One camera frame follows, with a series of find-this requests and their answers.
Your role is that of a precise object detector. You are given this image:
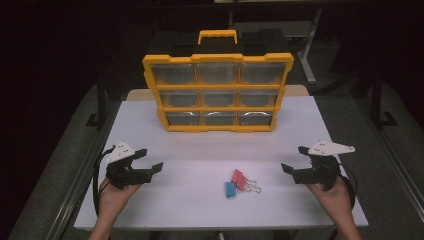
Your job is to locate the blue binder clip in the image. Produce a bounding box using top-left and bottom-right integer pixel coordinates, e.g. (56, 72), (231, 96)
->
(224, 181), (237, 199)

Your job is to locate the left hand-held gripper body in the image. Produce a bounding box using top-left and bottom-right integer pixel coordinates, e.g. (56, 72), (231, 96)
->
(105, 141), (154, 190)

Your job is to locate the black metal stand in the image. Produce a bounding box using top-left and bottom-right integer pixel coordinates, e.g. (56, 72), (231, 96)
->
(85, 74), (110, 128)
(371, 66), (400, 130)

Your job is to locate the white metal desk frame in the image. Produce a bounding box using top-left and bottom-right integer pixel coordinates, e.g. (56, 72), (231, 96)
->
(229, 9), (323, 85)

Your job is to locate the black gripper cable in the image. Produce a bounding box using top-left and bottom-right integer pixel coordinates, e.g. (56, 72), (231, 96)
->
(92, 145), (116, 216)
(339, 162), (358, 211)

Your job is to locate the aluminium rail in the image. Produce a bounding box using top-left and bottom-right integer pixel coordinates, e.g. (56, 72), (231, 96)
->
(49, 99), (122, 240)
(353, 96), (424, 214)

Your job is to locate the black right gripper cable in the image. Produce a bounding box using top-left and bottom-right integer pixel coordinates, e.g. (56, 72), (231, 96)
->
(339, 162), (358, 211)

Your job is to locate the person's right hand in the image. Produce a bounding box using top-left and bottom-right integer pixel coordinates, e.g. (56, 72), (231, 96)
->
(306, 177), (355, 218)

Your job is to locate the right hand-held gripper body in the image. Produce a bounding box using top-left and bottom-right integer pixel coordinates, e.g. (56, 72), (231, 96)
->
(293, 140), (356, 192)

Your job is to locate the person's left hand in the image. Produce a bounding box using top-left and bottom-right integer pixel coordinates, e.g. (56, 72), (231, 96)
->
(97, 177), (142, 218)

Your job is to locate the pink binder clip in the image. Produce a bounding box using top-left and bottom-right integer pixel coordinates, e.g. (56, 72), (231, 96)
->
(231, 168), (262, 194)

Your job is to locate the yellow storage organizer cabinet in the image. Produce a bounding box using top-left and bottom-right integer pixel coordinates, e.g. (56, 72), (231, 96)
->
(142, 29), (295, 133)

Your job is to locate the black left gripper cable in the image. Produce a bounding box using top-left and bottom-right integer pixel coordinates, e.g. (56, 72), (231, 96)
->
(92, 145), (116, 216)

